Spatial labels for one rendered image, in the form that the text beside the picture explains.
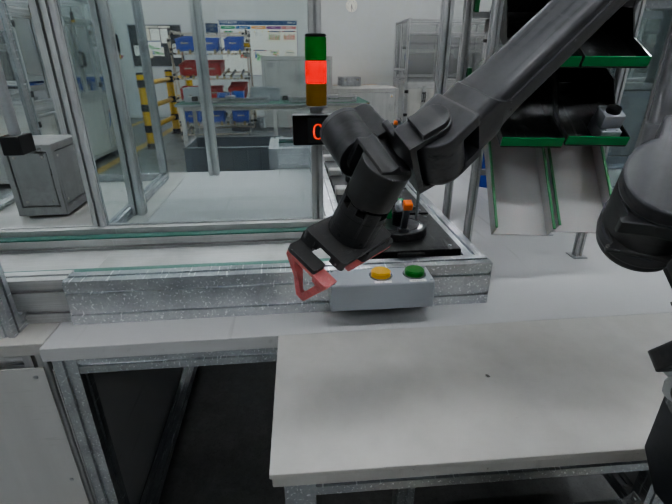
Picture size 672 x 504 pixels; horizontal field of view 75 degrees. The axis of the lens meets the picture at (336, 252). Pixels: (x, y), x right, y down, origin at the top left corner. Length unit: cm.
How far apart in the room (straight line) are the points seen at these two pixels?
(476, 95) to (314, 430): 50
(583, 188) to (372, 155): 84
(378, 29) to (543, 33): 1109
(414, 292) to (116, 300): 61
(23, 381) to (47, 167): 84
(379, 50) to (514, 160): 1053
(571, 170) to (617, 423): 65
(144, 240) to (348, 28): 1057
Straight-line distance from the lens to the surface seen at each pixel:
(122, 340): 97
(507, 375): 85
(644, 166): 43
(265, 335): 90
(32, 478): 131
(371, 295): 88
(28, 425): 119
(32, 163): 177
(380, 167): 46
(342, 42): 1152
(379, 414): 73
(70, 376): 106
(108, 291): 101
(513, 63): 55
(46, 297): 107
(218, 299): 95
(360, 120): 52
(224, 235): 118
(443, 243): 105
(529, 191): 116
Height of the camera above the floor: 137
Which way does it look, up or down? 24 degrees down
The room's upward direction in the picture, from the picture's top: straight up
